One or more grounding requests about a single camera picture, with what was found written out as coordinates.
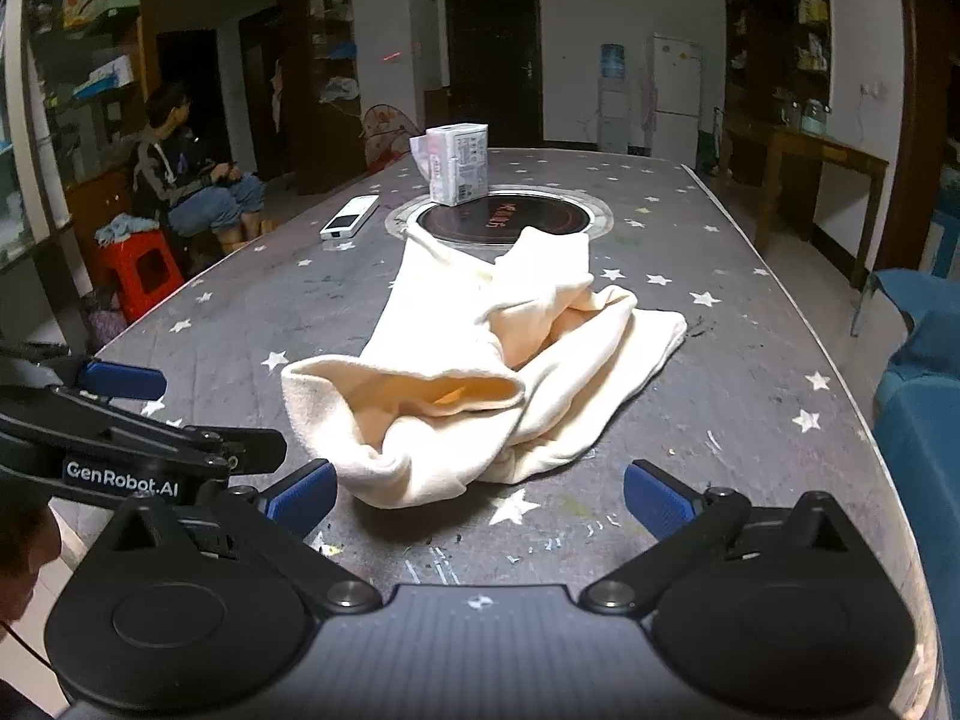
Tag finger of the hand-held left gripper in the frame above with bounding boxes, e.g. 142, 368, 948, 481
111, 424, 288, 477
0, 343, 167, 402

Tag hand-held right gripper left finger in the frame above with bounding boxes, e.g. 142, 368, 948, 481
97, 459, 385, 616

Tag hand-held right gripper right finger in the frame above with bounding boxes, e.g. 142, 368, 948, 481
582, 459, 865, 616

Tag cream garment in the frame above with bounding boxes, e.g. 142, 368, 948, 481
281, 223, 688, 512

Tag person's left hand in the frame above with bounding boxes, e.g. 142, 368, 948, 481
0, 502, 62, 620

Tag red plastic stool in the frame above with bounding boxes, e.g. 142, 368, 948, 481
94, 231, 187, 323

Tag blue cloth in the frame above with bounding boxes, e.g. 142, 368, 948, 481
96, 214, 160, 246

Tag grey star-printed tablecloth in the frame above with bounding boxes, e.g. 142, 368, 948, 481
94, 146, 942, 720

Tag white remote control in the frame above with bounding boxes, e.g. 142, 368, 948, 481
319, 195, 380, 242

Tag blue sofa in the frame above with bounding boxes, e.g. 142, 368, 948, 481
851, 206, 960, 541

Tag glass-front display cabinet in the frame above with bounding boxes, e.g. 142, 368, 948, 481
0, 0, 151, 271

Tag round black inset cooktop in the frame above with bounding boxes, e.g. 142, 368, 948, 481
385, 187, 616, 247

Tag white tissue pack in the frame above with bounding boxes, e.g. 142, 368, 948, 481
409, 122, 490, 207

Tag wooden shelf with clutter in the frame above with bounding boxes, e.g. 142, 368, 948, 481
300, 0, 361, 192

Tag dark wooden side table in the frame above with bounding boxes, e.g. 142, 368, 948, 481
720, 116, 890, 282

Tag white water dispenser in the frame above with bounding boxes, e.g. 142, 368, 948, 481
598, 79, 631, 155

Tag white refrigerator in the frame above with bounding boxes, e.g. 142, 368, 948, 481
652, 34, 704, 158

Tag dark wooden door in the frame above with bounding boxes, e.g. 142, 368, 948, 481
444, 0, 542, 147

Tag tall wooden shelf unit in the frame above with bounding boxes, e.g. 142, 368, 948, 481
725, 0, 832, 128

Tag black cable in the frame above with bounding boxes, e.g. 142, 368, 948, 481
0, 617, 57, 674

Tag dark wooden door frame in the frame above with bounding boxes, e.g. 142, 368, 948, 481
874, 0, 960, 275

